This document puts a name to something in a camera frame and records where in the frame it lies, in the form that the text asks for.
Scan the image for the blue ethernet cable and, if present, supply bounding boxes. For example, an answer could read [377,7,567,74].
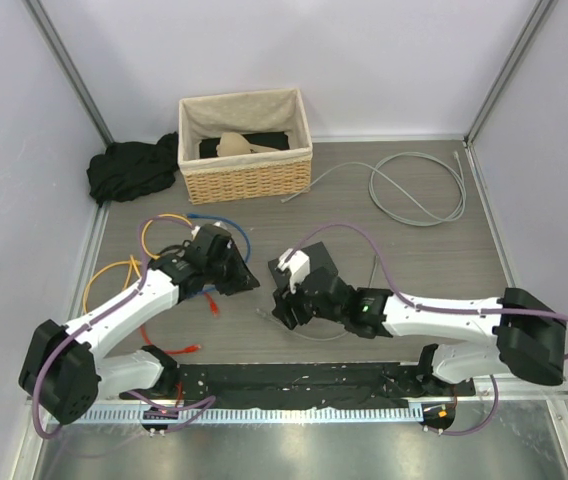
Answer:
[186,212,252,264]

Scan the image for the black network switch box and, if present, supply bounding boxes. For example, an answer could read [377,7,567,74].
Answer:
[268,242,339,292]

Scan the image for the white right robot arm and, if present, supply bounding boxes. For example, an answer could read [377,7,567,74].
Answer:
[271,266,566,395]

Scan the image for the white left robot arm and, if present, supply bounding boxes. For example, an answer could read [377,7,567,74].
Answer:
[18,222,260,425]

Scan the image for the wicker basket with liner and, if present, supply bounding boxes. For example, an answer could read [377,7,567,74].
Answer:
[177,88,313,205]

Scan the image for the beige object in basket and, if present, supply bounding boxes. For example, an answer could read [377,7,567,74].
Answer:
[216,132,277,157]

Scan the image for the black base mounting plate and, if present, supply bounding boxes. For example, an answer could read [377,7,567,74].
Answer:
[143,362,475,410]

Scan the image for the black cloth pile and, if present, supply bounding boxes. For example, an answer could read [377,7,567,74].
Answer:
[86,132,179,206]

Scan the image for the black cloth in basket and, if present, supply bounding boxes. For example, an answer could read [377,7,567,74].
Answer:
[198,132,290,159]

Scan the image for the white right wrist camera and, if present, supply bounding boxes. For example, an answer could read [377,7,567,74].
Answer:
[277,248,310,294]

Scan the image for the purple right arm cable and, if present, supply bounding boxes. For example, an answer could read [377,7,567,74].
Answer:
[283,223,568,436]

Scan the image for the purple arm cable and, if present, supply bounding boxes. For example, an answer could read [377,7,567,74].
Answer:
[31,215,218,441]
[283,223,568,436]

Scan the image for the yellow ethernet cable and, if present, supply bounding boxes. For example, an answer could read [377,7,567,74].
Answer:
[83,213,195,321]

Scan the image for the aluminium front rail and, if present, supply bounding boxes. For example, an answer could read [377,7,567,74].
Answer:
[26,362,568,426]

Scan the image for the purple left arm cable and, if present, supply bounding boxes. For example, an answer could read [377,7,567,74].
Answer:
[31,215,218,441]

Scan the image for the long grey ethernet cable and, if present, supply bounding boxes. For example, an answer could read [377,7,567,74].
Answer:
[281,149,467,227]

